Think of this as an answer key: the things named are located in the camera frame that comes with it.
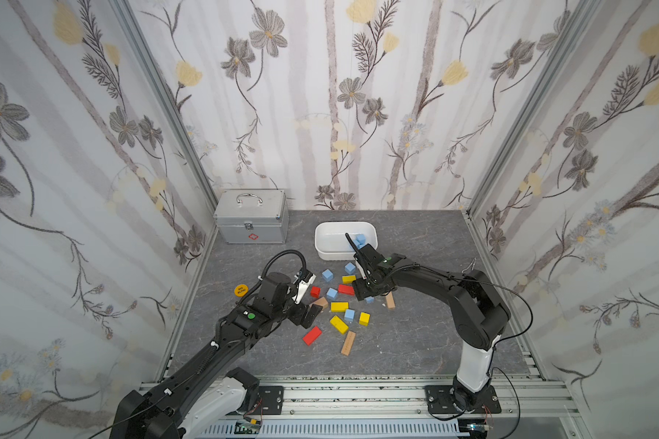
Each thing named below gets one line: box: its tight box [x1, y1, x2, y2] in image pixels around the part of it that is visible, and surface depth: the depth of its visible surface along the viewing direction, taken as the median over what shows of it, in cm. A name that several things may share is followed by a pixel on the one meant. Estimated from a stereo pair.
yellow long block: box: [329, 314, 349, 335], surface depth 90 cm
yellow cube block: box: [358, 311, 371, 327], surface depth 90 cm
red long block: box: [302, 325, 324, 347], surface depth 88 cm
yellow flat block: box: [330, 301, 349, 313], surface depth 93 cm
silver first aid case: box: [213, 188, 290, 245], surface depth 104 cm
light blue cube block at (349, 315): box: [344, 309, 356, 324], surface depth 90 cm
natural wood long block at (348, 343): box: [340, 330, 357, 356], surface depth 85 cm
